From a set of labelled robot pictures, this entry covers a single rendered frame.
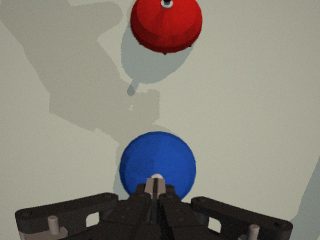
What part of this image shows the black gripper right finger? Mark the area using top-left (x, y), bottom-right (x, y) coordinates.
top-left (154, 178), bottom-right (293, 240)

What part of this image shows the blue dome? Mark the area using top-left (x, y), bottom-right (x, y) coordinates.
top-left (119, 131), bottom-right (196, 200)

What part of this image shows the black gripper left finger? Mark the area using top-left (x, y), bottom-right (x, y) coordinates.
top-left (15, 178), bottom-right (156, 240)

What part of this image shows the red dome bell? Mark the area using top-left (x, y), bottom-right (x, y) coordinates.
top-left (130, 0), bottom-right (202, 55)

